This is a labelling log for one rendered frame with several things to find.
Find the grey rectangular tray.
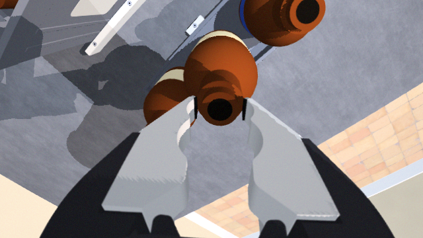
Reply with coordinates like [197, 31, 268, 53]
[142, 0, 277, 94]

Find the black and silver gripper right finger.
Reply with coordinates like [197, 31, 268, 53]
[242, 97, 395, 238]

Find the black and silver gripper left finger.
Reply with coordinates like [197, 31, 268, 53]
[39, 96, 198, 238]

